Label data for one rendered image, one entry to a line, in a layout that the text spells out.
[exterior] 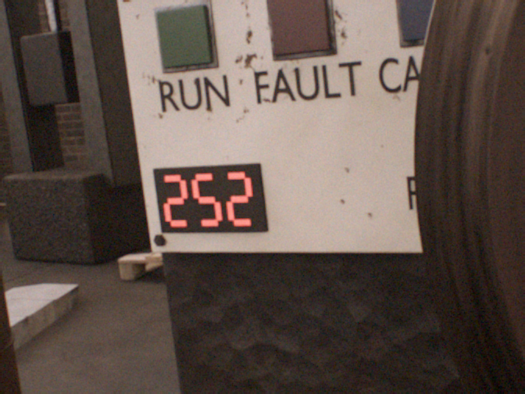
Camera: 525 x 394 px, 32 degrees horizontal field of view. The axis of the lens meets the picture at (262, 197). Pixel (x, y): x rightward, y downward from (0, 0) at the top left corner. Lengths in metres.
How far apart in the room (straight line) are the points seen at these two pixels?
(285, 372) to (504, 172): 0.30
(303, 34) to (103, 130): 5.12
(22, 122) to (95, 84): 0.78
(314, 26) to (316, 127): 0.06
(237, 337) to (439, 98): 0.30
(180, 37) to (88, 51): 5.08
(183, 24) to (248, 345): 0.22
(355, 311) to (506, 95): 0.26
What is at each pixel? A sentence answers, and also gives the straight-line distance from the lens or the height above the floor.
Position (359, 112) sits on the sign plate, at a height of 1.14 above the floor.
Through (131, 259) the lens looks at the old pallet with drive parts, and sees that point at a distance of 5.13.
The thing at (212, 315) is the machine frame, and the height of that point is 1.01.
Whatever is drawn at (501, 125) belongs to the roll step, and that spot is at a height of 1.15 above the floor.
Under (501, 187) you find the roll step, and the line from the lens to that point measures 0.36.
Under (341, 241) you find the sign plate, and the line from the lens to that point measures 0.55.
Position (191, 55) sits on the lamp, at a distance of 0.58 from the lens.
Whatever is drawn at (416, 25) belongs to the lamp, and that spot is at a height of 1.19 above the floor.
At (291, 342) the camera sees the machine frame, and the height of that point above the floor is 0.99.
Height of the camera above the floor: 1.19
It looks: 9 degrees down
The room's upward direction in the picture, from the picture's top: 7 degrees counter-clockwise
